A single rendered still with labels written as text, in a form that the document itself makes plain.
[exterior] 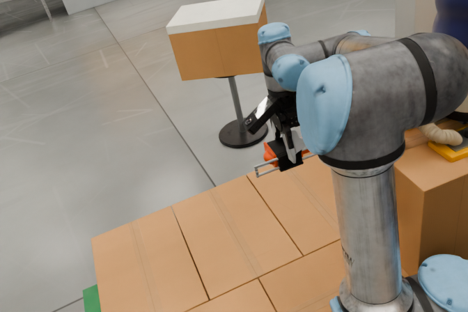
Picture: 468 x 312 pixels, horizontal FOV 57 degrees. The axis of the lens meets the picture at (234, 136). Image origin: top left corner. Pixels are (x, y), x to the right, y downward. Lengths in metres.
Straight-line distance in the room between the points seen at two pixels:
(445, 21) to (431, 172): 0.41
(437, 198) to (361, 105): 0.81
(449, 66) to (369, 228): 0.24
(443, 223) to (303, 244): 0.63
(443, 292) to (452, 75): 0.38
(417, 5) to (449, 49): 1.96
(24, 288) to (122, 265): 1.12
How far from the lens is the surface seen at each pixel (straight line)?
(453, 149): 1.37
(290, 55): 0.92
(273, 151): 1.17
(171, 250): 1.95
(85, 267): 2.89
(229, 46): 2.89
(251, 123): 1.08
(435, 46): 0.58
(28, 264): 3.14
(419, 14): 2.58
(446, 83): 0.57
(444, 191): 1.32
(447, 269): 0.85
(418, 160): 1.36
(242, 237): 1.90
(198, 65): 3.00
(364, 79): 0.53
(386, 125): 0.55
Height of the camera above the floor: 1.92
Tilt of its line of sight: 34 degrees down
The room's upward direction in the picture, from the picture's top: 14 degrees counter-clockwise
